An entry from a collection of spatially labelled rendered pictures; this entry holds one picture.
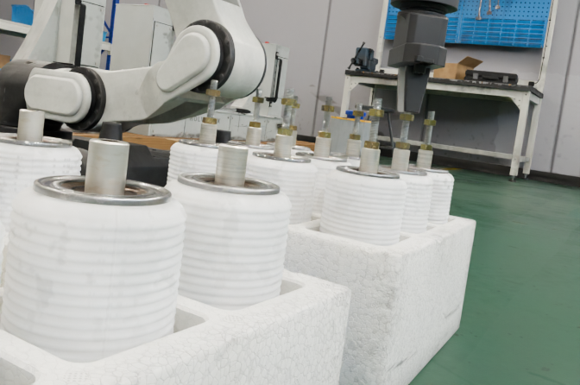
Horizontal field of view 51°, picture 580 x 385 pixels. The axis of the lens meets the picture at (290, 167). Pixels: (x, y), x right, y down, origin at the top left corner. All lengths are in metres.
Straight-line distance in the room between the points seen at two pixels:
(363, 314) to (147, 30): 3.00
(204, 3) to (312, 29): 5.45
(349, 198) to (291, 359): 0.29
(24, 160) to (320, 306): 0.29
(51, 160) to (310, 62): 6.10
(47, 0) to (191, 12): 2.06
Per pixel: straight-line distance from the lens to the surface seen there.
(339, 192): 0.69
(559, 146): 5.80
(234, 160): 0.44
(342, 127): 1.14
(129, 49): 3.61
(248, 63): 1.21
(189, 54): 1.18
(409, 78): 0.81
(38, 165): 0.57
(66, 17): 3.18
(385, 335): 0.66
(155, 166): 1.18
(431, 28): 0.80
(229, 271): 0.41
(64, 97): 1.42
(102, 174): 0.35
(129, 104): 1.34
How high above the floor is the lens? 0.31
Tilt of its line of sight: 5 degrees down
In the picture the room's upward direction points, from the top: 8 degrees clockwise
